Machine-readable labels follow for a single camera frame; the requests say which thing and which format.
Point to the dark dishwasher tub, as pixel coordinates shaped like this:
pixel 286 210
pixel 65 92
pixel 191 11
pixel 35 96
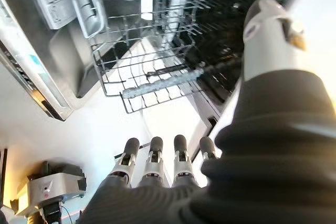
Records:
pixel 223 24

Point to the dishwasher door with control panel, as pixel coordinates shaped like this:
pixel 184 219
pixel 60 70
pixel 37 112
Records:
pixel 65 58

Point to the grey plastic cutlery basket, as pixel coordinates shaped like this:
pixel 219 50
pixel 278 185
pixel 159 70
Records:
pixel 84 3

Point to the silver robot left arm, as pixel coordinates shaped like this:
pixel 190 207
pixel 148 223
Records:
pixel 47 184

